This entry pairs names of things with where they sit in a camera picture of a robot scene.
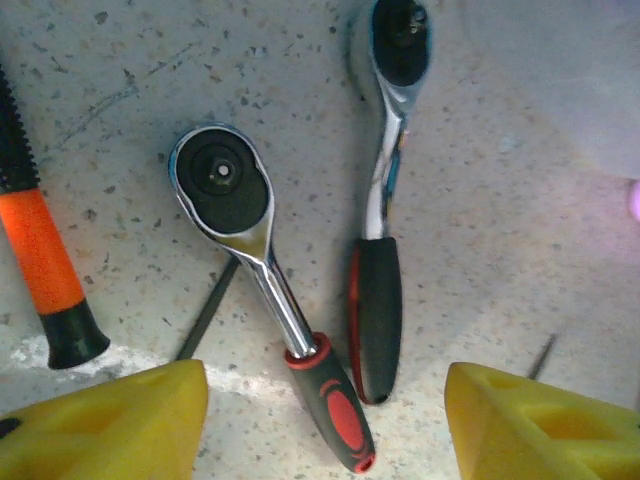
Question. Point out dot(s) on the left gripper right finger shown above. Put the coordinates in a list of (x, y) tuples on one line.
[(540, 440)]

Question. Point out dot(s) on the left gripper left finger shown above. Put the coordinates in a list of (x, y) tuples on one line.
[(100, 430)]

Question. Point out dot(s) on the orange black screwdriver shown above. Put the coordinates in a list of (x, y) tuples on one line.
[(40, 250)]

